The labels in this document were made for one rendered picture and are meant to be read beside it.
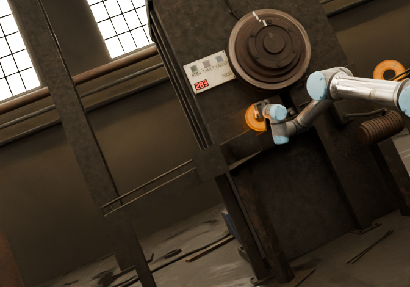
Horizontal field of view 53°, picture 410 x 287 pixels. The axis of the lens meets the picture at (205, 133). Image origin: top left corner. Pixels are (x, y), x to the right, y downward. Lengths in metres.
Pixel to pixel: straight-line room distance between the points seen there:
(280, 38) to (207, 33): 0.46
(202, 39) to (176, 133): 5.95
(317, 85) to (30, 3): 4.26
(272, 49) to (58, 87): 3.23
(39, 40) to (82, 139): 1.27
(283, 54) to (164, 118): 6.26
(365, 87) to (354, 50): 8.09
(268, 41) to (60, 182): 6.75
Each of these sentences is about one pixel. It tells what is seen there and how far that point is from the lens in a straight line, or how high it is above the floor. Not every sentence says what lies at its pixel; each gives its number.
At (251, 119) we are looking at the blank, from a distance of 2.27.
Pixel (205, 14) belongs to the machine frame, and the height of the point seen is 1.49.
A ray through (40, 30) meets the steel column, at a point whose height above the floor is 2.92.
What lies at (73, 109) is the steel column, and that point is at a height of 1.90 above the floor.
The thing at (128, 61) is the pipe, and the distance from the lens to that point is 7.96.
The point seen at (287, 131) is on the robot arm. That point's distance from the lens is 2.02.
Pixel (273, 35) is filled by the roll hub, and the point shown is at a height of 1.15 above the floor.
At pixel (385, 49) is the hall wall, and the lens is 10.01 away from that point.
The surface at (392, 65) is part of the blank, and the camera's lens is 2.38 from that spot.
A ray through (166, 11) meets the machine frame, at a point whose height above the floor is 1.59.
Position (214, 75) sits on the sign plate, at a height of 1.12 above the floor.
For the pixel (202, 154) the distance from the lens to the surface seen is 1.90.
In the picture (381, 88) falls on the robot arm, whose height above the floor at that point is 0.64.
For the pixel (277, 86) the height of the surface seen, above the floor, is 0.90.
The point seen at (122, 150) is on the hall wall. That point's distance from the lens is 8.36.
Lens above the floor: 0.60
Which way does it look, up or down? 6 degrees up
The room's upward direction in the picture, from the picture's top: 24 degrees counter-clockwise
